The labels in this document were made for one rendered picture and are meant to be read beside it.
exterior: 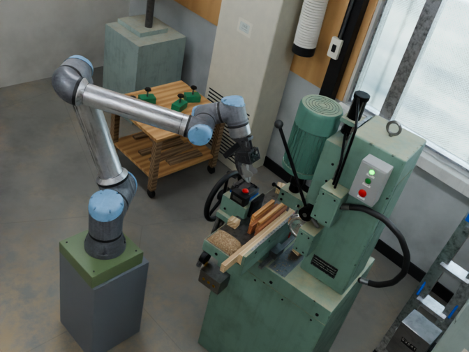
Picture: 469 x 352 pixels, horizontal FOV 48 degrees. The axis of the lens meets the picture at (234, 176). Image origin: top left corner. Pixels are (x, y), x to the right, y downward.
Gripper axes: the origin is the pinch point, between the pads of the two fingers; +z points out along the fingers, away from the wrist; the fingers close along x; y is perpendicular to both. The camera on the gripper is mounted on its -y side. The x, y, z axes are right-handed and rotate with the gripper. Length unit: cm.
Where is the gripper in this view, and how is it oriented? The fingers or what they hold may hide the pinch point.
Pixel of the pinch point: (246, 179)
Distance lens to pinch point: 229.8
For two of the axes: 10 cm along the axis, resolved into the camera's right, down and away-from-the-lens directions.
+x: 6.2, -3.8, 6.9
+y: 7.6, 0.5, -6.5
